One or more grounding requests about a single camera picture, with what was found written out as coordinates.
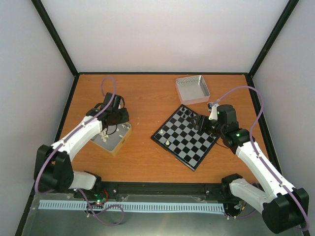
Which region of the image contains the light blue cable duct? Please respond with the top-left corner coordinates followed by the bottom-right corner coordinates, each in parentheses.
top-left (38, 200), bottom-right (224, 214)

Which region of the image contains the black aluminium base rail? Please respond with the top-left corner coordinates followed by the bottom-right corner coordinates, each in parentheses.
top-left (31, 179), bottom-right (296, 200)

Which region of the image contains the silver square tin lid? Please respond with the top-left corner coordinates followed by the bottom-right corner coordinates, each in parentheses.
top-left (175, 75), bottom-right (210, 105)

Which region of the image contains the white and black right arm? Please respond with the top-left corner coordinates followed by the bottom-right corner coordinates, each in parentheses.
top-left (188, 104), bottom-right (310, 234)

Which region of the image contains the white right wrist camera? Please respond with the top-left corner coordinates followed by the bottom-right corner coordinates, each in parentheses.
top-left (208, 102), bottom-right (219, 121)

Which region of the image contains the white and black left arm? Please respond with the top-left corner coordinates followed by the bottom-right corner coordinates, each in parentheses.
top-left (34, 92), bottom-right (129, 198)

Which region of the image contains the black and silver chessboard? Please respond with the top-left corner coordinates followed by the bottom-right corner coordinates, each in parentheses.
top-left (151, 104), bottom-right (219, 171)

